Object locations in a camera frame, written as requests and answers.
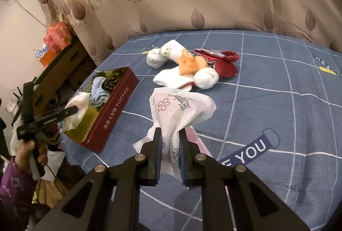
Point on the person's left hand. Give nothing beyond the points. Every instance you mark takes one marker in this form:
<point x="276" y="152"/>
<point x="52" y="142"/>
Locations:
<point x="24" y="153"/>

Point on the white rolled cloth ball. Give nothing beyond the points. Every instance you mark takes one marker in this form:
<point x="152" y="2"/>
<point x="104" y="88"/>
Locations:
<point x="205" y="78"/>

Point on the dark artificial rose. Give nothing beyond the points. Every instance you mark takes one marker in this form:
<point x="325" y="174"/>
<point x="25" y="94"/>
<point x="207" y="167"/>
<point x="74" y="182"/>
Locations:
<point x="110" y="84"/>

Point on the gold metal tray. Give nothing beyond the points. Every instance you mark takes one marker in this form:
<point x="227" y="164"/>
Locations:
<point x="115" y="113"/>

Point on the blue checked bed sheet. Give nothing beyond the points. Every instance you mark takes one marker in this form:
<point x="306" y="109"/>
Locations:
<point x="267" y="113"/>

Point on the wooden cabinet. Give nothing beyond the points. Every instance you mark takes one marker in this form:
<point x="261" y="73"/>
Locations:
<point x="69" y="60"/>

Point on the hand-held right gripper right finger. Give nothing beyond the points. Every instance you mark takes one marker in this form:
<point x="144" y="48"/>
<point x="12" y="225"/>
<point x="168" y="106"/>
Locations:
<point x="183" y="161"/>

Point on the white cloth with red trim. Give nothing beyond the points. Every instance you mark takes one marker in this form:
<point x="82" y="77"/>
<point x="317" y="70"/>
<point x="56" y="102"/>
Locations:
<point x="168" y="77"/>

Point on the pink green wipes packet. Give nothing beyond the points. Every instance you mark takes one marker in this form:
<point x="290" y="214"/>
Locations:
<point x="80" y="101"/>

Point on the person's left forearm purple sleeve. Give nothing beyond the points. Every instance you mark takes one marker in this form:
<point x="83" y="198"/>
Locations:
<point x="14" y="193"/>

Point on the red plastic bag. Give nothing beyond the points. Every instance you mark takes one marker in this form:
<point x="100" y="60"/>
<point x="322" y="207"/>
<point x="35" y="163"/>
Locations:
<point x="57" y="35"/>

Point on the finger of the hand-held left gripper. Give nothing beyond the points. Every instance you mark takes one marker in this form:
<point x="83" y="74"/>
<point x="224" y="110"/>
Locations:
<point x="57" y="114"/>

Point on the red cloth pouch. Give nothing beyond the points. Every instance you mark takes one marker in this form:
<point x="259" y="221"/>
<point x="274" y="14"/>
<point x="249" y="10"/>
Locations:
<point x="224" y="68"/>

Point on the light blue towel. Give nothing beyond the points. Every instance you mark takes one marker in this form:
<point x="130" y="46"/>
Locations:
<point x="97" y="89"/>

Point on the orange box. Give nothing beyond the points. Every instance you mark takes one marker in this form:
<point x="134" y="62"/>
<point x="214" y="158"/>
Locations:
<point x="48" y="58"/>

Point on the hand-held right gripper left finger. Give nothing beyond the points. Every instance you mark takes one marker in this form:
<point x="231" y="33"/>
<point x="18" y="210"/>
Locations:
<point x="158" y="158"/>

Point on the white towel with green print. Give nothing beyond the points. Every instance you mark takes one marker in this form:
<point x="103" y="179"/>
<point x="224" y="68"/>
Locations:
<point x="173" y="50"/>

